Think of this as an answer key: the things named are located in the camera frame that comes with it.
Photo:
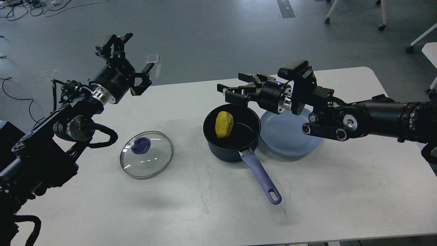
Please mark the blue round plate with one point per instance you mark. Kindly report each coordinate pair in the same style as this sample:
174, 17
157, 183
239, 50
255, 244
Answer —
283, 134

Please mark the white chair legs with casters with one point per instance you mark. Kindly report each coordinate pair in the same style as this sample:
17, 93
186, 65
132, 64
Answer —
356, 14

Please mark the black box left edge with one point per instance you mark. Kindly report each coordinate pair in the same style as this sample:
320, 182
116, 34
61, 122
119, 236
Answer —
9, 136

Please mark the glass pot lid blue knob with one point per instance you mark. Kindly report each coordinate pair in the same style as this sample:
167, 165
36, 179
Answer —
146, 155

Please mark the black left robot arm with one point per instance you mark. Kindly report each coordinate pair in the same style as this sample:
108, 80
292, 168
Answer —
46, 156

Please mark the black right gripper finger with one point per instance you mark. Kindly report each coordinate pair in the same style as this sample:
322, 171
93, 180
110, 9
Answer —
256, 81
240, 95

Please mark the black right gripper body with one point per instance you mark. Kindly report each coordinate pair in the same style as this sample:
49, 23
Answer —
274, 97

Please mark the dark blue saucepan purple handle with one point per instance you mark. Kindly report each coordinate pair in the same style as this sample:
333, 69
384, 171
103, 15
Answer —
241, 144

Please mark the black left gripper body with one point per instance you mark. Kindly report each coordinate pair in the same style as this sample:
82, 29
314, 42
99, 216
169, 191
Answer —
116, 77

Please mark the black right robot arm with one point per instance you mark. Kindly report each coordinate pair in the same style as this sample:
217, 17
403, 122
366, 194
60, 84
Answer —
333, 118

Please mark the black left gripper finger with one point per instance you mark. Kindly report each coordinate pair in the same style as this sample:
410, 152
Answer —
138, 90
114, 49

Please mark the white table leg caster right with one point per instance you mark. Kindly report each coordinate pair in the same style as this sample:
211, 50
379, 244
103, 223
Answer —
410, 47

